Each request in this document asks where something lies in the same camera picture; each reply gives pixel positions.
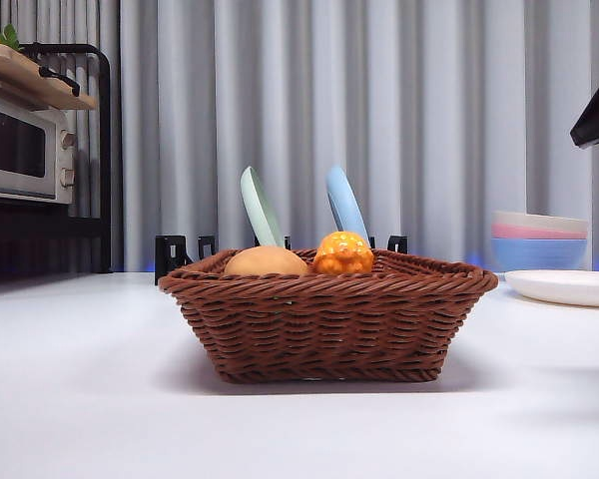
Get wooden board with black handle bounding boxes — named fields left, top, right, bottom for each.
left=0, top=42, right=99, bottom=111

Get green leaves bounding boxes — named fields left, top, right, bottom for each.
left=0, top=22, right=23, bottom=51

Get pink bowl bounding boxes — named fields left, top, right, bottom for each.
left=491, top=223, right=589, bottom=241

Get brown potato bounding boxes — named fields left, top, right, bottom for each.
left=223, top=244, right=310, bottom=275

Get pale blue plate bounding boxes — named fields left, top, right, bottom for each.
left=325, top=164, right=371, bottom=241

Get pale green plate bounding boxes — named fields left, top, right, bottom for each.
left=239, top=165, right=286, bottom=249

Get silver toaster oven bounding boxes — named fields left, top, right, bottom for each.
left=0, top=91, right=79, bottom=206

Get cream bowl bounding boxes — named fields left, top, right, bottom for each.
left=491, top=210, right=590, bottom=235

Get black dish rack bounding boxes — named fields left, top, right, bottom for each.
left=154, top=234, right=409, bottom=286

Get black metal shelf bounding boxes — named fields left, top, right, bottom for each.
left=0, top=42, right=113, bottom=301

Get brown wicker basket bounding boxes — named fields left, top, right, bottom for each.
left=157, top=247, right=500, bottom=384

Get orange-yellow corn cob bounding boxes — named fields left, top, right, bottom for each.
left=311, top=230, right=374, bottom=275

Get grey curtain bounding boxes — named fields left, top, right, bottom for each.
left=0, top=0, right=599, bottom=274

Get white flat plate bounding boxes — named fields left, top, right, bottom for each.
left=503, top=268, right=599, bottom=308

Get blue bowl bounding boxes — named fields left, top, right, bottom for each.
left=490, top=237, right=589, bottom=273

